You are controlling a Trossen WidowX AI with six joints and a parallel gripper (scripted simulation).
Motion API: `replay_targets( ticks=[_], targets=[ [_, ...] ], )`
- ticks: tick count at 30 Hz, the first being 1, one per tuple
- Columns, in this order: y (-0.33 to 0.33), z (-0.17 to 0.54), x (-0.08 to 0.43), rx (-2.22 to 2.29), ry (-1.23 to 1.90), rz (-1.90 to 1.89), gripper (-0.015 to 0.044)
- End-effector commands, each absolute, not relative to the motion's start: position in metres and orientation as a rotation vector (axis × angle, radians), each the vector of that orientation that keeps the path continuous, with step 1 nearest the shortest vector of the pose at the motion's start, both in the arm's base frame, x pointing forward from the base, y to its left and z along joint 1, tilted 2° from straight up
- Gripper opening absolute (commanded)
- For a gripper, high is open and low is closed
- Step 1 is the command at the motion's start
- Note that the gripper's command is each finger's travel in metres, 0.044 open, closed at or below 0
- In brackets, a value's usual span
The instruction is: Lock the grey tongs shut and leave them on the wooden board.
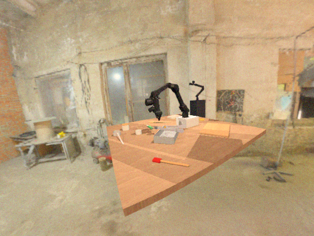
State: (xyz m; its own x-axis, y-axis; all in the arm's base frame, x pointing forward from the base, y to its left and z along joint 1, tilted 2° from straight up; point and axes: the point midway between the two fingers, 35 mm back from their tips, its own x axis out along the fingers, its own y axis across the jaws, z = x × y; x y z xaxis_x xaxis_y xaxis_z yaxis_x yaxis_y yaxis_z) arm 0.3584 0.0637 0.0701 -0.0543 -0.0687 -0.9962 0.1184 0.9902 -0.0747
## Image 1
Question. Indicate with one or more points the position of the beige short cylinder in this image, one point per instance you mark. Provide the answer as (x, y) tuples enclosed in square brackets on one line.
[(138, 132)]

